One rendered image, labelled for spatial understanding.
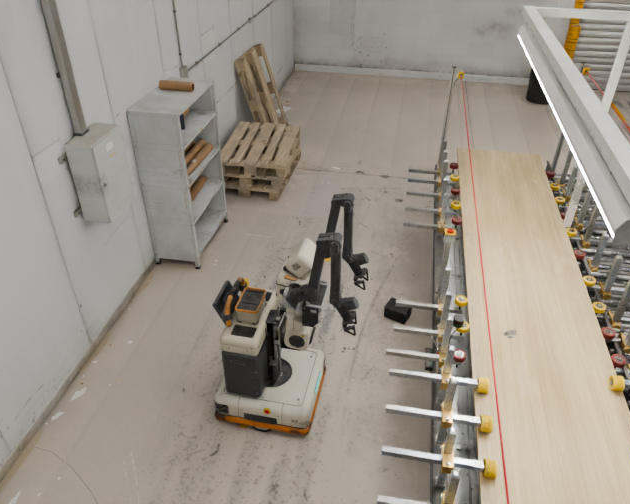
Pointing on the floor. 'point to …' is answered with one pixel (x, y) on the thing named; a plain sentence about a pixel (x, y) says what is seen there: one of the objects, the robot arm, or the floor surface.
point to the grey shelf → (160, 148)
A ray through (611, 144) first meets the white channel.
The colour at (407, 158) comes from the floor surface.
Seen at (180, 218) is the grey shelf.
